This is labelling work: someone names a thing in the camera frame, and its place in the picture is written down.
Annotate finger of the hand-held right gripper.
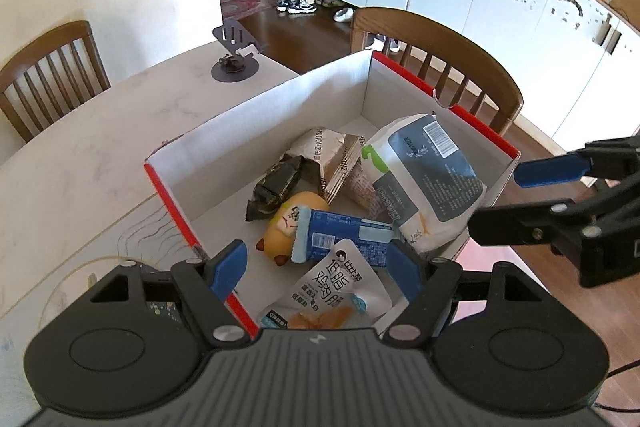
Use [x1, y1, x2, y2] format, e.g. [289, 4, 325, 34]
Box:
[513, 136, 640, 189]
[468, 173, 640, 246]

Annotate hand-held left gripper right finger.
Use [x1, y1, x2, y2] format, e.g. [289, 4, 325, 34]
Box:
[384, 238, 551, 349]

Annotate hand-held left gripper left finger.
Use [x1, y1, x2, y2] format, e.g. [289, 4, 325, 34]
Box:
[89, 239, 261, 349]

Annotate yellow squishy toy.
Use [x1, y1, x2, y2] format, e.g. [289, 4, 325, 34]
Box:
[257, 191, 331, 267]

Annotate white orange chicken snack packet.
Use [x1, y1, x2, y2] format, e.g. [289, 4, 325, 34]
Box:
[257, 239, 394, 333]

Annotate blue snack bar packet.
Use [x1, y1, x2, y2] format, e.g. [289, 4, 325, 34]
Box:
[290, 206, 396, 268]

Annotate white blue wet wipes pack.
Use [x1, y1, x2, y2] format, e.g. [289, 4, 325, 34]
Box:
[360, 113, 488, 253]

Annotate pink silver snack packet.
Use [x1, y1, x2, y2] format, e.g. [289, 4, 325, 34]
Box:
[345, 159, 382, 214]

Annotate black snack packet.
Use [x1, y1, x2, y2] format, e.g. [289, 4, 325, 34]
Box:
[245, 154, 306, 223]

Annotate red cardboard box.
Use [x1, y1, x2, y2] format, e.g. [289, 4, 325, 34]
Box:
[144, 50, 521, 341]

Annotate white marble desktop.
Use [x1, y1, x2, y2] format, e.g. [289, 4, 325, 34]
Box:
[0, 41, 302, 408]

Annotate wooden slat-back chair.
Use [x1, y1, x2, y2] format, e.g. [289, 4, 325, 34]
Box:
[350, 7, 524, 138]
[0, 20, 112, 144]

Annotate black phone stand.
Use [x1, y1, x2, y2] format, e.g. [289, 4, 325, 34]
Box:
[211, 18, 262, 83]

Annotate patterned doormat rug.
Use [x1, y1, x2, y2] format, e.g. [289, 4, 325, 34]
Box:
[220, 0, 279, 20]

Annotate black cable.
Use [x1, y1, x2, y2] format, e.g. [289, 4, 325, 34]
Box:
[592, 359, 640, 413]

